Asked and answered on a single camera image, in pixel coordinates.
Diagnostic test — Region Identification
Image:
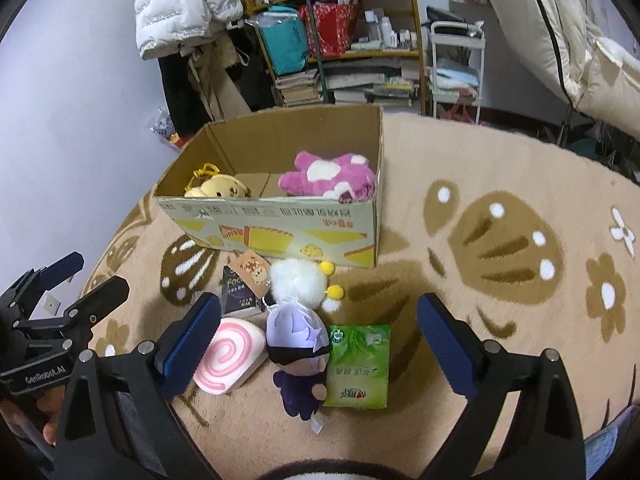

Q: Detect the cream reclining chair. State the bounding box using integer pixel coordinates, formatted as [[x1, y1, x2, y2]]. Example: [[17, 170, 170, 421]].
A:
[[489, 0, 639, 139]]

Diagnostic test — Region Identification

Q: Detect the green tissue pack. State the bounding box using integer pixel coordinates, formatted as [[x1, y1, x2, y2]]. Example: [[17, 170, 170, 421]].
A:
[[323, 325, 390, 410]]

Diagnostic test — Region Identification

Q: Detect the stack of books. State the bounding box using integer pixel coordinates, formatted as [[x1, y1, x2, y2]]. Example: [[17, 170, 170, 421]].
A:
[[323, 56, 421, 110], [274, 68, 323, 107]]

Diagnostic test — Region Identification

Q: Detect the stack of books left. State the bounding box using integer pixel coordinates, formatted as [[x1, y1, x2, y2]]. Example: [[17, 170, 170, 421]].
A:
[[274, 68, 323, 107]]

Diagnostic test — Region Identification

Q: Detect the pink swirl roll plush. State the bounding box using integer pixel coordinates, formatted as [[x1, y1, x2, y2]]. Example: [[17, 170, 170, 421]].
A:
[[193, 318, 267, 396]]

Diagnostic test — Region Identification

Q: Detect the white wall socket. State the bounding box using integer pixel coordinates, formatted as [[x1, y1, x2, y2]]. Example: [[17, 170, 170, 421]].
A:
[[41, 292, 61, 316]]

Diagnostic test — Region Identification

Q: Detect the white trolley cart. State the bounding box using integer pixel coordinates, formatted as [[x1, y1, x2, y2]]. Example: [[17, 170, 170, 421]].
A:
[[424, 6, 486, 125]]

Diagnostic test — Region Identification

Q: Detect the white fluffy pompom plush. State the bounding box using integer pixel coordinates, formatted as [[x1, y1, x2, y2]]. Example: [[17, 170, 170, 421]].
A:
[[270, 258, 345, 313]]

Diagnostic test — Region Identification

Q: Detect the white puffer jacket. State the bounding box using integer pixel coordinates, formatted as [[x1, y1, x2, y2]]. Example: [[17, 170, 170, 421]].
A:
[[134, 0, 244, 61]]

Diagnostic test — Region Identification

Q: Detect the white-haired anime doll plush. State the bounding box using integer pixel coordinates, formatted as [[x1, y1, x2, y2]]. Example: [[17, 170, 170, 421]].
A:
[[266, 298, 332, 422]]

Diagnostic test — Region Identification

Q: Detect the red patterned gift bag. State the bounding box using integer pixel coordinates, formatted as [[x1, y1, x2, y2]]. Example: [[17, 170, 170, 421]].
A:
[[314, 1, 360, 58]]

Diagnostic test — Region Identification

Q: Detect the snack bag on floor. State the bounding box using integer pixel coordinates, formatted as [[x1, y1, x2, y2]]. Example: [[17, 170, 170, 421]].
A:
[[146, 107, 186, 150]]

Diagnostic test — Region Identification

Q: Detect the wooden bookshelf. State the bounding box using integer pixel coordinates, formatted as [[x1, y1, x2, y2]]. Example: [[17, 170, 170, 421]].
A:
[[242, 0, 425, 107]]

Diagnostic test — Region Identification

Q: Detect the beige trench coat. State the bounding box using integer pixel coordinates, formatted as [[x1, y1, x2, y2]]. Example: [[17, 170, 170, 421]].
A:
[[189, 32, 250, 122]]

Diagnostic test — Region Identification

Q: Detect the yellow bear plush keychain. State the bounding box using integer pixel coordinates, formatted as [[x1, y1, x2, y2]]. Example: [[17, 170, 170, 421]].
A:
[[183, 162, 250, 198]]

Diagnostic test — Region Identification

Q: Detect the green pole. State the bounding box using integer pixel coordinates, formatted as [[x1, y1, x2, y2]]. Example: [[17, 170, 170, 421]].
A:
[[305, 0, 330, 104]]

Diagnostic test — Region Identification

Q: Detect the black face mask packet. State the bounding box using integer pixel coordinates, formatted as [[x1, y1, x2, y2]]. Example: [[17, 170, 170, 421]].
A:
[[219, 266, 262, 318]]

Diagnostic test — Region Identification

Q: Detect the stack of books right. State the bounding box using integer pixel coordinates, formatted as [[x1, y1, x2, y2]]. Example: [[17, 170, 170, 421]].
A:
[[323, 56, 421, 110]]

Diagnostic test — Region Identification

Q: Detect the person's left hand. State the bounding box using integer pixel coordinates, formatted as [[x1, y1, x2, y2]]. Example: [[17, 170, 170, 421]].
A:
[[1, 386, 65, 446]]

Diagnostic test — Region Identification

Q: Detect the open cardboard box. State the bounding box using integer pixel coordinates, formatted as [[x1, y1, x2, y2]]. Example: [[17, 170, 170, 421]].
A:
[[154, 105, 384, 269]]

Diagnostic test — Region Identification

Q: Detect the teal bag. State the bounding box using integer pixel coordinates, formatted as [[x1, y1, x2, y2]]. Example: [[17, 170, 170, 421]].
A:
[[248, 4, 309, 76]]

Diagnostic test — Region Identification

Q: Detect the pink white spotted plush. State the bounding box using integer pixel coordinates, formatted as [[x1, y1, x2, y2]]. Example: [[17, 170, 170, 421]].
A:
[[278, 151, 376, 202]]

